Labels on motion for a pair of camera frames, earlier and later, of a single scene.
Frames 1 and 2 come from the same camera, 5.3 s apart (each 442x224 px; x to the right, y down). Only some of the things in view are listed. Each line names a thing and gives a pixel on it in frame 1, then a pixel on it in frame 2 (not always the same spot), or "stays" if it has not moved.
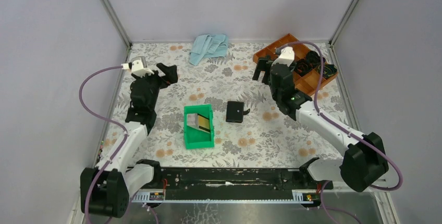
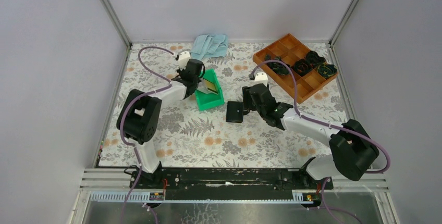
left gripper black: (170, 77) -> (179, 72)
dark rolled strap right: (329, 70) stays
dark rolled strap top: (315, 59) stays
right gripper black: (260, 66) -> (247, 98)
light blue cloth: (206, 46) stays
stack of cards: (198, 122) -> (206, 86)
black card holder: (235, 111) stays
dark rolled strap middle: (303, 66) stays
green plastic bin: (195, 138) -> (207, 100)
